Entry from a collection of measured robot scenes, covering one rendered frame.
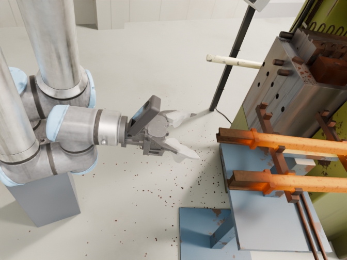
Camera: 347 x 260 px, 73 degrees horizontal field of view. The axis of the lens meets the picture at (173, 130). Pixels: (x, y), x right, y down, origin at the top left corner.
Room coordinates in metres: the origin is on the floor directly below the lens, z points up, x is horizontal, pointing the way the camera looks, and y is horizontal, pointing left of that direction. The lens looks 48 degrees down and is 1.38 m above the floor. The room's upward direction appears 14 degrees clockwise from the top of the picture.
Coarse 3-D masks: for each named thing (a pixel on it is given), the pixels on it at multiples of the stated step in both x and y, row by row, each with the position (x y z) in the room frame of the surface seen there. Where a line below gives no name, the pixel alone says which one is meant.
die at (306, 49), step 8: (296, 32) 1.15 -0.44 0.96; (304, 32) 1.09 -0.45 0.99; (312, 32) 1.11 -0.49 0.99; (320, 32) 1.16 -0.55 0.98; (296, 40) 1.11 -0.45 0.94; (304, 40) 1.06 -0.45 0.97; (312, 40) 1.01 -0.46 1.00; (320, 40) 1.02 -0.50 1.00; (344, 40) 1.09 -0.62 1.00; (296, 48) 1.08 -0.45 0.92; (304, 48) 1.03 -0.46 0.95; (312, 48) 0.98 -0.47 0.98; (320, 48) 0.96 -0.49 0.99; (328, 48) 0.98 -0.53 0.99; (344, 48) 1.02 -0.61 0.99; (304, 56) 1.00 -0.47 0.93; (328, 56) 0.97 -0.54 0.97; (336, 56) 0.98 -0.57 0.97; (344, 56) 0.98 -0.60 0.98
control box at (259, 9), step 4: (244, 0) 1.48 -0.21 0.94; (248, 0) 1.41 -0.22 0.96; (252, 0) 1.40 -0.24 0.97; (256, 0) 1.38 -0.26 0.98; (260, 0) 1.39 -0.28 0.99; (264, 0) 1.40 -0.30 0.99; (268, 0) 1.42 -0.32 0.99; (248, 4) 1.49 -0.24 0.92; (252, 4) 1.38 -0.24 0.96; (256, 4) 1.38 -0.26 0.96; (260, 4) 1.40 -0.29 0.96; (264, 4) 1.41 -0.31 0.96; (256, 8) 1.39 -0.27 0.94; (260, 8) 1.40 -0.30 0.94
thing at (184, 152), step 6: (174, 138) 0.37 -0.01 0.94; (168, 144) 0.35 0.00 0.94; (174, 144) 0.35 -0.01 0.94; (180, 144) 0.35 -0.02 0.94; (180, 150) 0.34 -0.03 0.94; (186, 150) 0.34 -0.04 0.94; (192, 150) 0.35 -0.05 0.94; (174, 156) 0.35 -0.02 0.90; (180, 156) 0.34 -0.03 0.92; (186, 156) 0.33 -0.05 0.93; (192, 156) 0.33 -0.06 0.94; (198, 156) 0.34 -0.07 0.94; (180, 162) 0.34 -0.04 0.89
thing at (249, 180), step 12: (228, 180) 0.30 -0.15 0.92; (240, 180) 0.29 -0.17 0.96; (252, 180) 0.29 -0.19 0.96; (264, 180) 0.30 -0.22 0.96; (276, 180) 0.32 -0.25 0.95; (288, 180) 0.33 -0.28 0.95; (300, 180) 0.33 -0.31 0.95; (312, 180) 0.34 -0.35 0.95; (324, 180) 0.35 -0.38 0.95; (336, 180) 0.36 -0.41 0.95; (264, 192) 0.29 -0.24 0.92
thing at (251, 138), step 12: (228, 132) 0.43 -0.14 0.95; (240, 132) 0.44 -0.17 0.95; (252, 132) 0.45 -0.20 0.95; (240, 144) 0.42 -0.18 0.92; (252, 144) 0.42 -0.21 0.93; (264, 144) 0.43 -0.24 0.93; (276, 144) 0.44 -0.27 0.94; (288, 144) 0.44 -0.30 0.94; (300, 144) 0.45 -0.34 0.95; (312, 144) 0.46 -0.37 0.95; (324, 144) 0.47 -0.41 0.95; (336, 144) 0.48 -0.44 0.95
